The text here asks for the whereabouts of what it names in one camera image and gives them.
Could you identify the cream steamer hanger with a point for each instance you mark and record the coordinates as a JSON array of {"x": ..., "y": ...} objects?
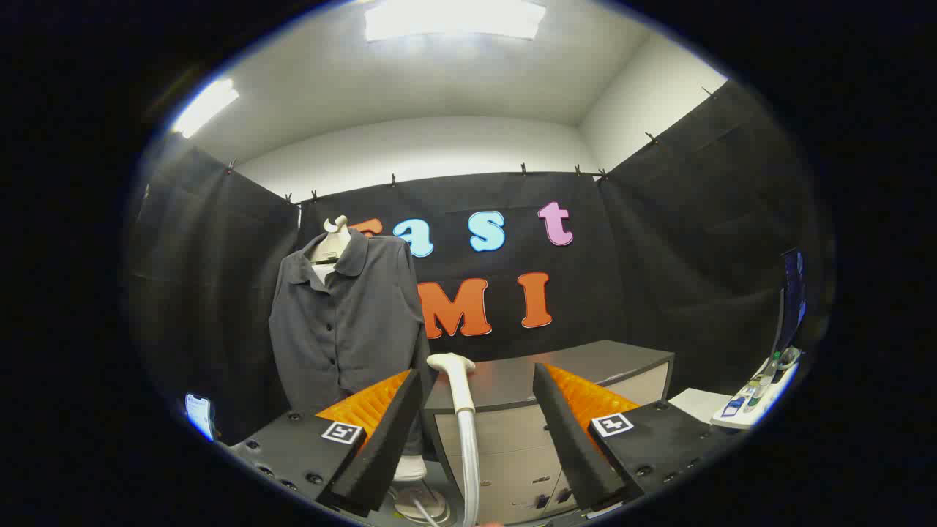
[{"x": 333, "y": 245}]

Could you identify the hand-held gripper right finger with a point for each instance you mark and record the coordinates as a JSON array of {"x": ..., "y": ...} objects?
[{"x": 575, "y": 446}]

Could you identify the dark grey button shirt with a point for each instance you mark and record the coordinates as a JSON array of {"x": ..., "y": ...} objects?
[{"x": 351, "y": 329}]

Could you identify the grey low cabinet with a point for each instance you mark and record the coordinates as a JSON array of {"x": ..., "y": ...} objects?
[{"x": 505, "y": 446}]

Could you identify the smartphone with lit screen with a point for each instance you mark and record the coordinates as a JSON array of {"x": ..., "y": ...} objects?
[{"x": 198, "y": 416}]

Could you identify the white paper sheet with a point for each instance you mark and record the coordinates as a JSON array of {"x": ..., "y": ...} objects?
[{"x": 699, "y": 404}]

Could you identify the black backdrop cloth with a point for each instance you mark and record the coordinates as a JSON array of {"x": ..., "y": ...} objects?
[{"x": 659, "y": 278}]

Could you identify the white garment steamer base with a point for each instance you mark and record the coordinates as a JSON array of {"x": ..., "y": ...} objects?
[{"x": 417, "y": 498}]

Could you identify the white garment steamer head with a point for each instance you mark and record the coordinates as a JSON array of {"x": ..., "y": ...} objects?
[{"x": 463, "y": 410}]

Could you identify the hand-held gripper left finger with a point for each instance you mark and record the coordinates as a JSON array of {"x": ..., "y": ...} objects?
[{"x": 381, "y": 454}]

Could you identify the dark computer monitor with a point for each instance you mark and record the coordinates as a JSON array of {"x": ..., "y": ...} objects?
[{"x": 792, "y": 300}]

